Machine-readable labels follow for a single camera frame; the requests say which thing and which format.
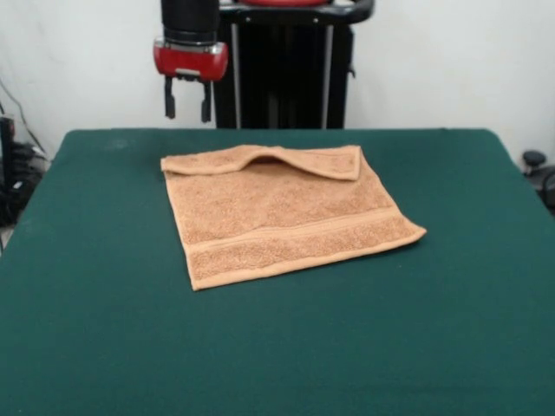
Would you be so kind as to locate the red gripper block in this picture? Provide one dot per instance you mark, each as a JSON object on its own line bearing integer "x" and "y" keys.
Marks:
{"x": 191, "y": 63}

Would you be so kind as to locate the tan terry towel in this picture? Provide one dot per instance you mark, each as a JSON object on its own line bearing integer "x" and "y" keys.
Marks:
{"x": 286, "y": 216}

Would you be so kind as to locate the black electronics box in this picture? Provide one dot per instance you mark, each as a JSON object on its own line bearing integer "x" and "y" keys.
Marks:
{"x": 6, "y": 143}

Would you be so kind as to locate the dark green table cloth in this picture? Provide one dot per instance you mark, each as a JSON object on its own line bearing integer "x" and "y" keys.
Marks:
{"x": 130, "y": 346}

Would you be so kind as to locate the black office chair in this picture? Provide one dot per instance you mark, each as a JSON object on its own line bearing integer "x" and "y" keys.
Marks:
{"x": 542, "y": 173}

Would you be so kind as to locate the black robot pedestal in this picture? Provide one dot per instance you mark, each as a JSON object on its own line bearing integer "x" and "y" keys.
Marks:
{"x": 295, "y": 78}

